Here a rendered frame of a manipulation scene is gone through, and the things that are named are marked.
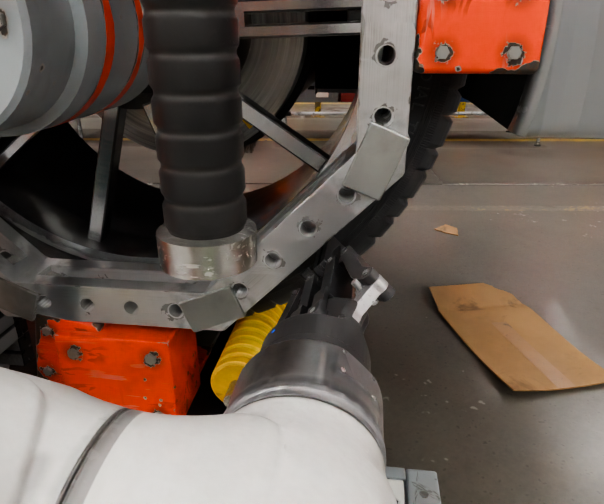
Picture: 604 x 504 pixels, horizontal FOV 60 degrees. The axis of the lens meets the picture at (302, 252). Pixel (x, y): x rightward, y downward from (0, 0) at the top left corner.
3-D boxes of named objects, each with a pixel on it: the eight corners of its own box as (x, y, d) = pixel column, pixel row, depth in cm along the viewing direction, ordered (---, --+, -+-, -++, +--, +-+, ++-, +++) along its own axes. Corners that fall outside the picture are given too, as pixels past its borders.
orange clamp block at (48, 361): (72, 277, 58) (72, 343, 62) (30, 311, 51) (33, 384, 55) (132, 290, 58) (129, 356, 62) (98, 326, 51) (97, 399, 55)
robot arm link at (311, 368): (424, 476, 26) (415, 399, 32) (297, 360, 24) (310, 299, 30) (297, 550, 29) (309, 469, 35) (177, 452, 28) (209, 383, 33)
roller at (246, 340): (299, 291, 79) (299, 256, 76) (261, 428, 52) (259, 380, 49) (261, 289, 79) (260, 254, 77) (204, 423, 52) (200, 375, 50)
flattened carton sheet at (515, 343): (502, 288, 185) (504, 279, 183) (616, 383, 135) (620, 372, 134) (423, 296, 179) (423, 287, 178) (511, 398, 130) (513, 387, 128)
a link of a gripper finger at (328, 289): (303, 320, 37) (317, 309, 36) (320, 255, 47) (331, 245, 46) (341, 356, 38) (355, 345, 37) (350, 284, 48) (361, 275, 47)
